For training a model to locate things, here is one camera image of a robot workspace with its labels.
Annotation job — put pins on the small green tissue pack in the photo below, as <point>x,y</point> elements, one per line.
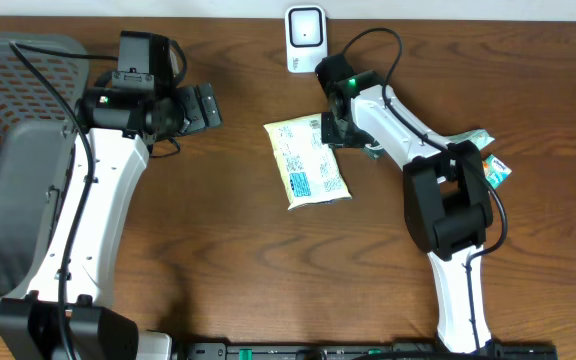
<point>496,172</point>

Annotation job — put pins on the dark green snack packet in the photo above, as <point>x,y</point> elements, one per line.
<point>374,151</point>

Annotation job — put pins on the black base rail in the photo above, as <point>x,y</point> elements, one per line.
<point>399,350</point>

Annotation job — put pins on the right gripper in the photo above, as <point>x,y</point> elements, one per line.
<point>331,138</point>

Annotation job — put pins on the grey plastic basket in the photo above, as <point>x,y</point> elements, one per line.
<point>36,150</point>

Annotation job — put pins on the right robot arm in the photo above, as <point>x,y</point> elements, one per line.
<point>447,208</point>

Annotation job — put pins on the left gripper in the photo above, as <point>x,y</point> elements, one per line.
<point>188,112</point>

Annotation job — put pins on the yellow snack bag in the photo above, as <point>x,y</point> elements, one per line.
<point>308,167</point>

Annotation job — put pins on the white barcode scanner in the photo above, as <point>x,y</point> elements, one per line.
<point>305,37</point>

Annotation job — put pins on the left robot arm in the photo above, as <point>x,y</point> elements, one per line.
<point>66,312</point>

